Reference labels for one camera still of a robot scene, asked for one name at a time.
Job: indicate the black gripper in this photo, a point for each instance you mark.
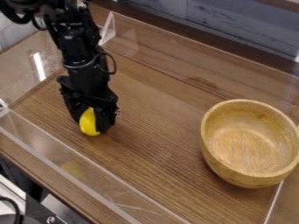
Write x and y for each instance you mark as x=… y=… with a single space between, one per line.
x=84 y=89

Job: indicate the yellow lemon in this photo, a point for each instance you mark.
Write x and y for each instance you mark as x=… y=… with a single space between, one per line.
x=87 y=123

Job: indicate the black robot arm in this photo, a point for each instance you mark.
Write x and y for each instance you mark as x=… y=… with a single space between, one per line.
x=68 y=22

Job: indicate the brown wooden bowl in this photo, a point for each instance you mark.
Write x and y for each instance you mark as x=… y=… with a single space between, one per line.
x=248 y=143

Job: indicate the clear acrylic corner bracket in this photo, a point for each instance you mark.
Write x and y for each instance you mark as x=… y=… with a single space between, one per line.
x=108 y=29

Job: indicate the black metal table frame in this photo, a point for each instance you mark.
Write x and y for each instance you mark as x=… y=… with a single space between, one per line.
x=33 y=199

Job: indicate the clear acrylic enclosure wall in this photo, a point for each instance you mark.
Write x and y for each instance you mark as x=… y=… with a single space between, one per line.
x=140 y=175

